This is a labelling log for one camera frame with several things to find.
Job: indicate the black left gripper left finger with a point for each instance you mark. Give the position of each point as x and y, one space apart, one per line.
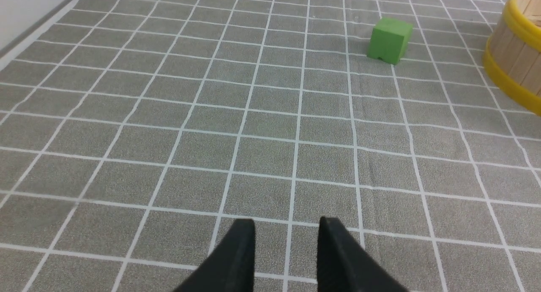
230 267

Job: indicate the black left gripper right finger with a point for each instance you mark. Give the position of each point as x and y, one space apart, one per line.
344 266

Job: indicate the grey checked tablecloth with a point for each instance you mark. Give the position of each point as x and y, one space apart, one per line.
133 132

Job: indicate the green cube block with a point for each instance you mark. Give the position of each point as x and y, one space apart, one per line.
389 40

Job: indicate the bamboo steamer basket yellow rims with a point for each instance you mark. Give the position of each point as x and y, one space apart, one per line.
512 58

